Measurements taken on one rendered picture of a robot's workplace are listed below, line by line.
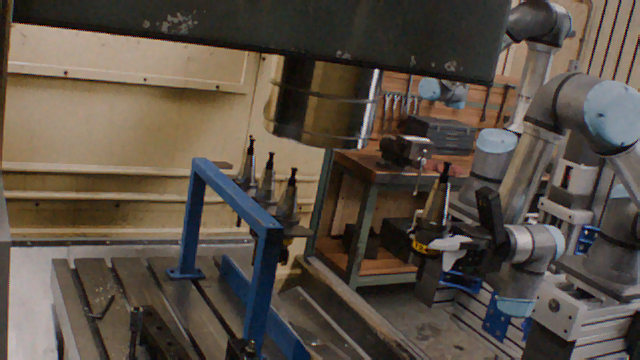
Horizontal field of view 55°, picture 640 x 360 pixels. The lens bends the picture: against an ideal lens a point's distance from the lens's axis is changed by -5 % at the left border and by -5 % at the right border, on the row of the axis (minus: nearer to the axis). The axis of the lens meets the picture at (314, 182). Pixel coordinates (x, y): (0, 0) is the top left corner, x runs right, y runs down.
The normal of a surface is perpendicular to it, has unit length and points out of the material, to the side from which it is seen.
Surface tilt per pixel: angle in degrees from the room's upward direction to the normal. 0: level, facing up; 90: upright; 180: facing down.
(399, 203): 90
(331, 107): 90
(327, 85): 90
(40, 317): 24
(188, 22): 90
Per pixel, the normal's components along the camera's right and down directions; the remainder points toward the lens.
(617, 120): 0.25, 0.23
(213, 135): 0.47, 0.33
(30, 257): 0.37, -0.73
